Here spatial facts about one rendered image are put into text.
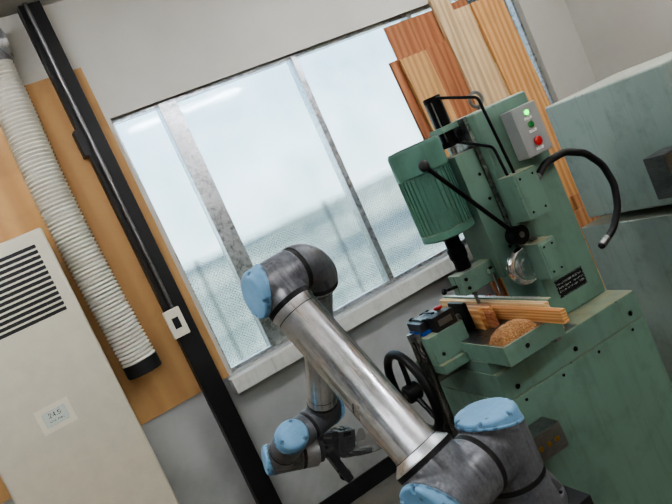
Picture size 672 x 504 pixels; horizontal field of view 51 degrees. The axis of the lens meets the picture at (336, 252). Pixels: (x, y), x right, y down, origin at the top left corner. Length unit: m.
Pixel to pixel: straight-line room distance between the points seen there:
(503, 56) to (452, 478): 3.06
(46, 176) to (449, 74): 2.15
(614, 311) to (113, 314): 1.93
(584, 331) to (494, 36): 2.31
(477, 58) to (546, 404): 2.40
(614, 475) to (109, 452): 1.85
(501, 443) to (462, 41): 2.86
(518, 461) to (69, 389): 1.87
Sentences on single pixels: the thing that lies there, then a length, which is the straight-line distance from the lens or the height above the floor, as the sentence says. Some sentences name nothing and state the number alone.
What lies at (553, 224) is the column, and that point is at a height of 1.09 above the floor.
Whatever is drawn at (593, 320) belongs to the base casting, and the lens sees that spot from 2.35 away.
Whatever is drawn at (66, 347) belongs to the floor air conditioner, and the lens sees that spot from 2.97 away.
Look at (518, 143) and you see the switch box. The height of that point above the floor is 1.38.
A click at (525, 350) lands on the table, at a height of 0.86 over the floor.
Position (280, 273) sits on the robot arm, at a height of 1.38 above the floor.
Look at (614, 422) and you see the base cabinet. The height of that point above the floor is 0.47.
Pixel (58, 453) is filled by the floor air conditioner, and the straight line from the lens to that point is 3.02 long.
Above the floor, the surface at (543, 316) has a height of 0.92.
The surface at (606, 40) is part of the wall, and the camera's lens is 4.73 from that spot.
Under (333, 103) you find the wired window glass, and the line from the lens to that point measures 3.82.
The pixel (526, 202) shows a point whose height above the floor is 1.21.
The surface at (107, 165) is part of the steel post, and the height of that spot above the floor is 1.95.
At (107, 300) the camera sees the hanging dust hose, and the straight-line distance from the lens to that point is 3.09.
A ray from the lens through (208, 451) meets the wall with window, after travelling 3.43.
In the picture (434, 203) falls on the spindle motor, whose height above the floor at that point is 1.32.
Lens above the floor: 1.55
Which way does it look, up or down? 6 degrees down
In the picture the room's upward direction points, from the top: 24 degrees counter-clockwise
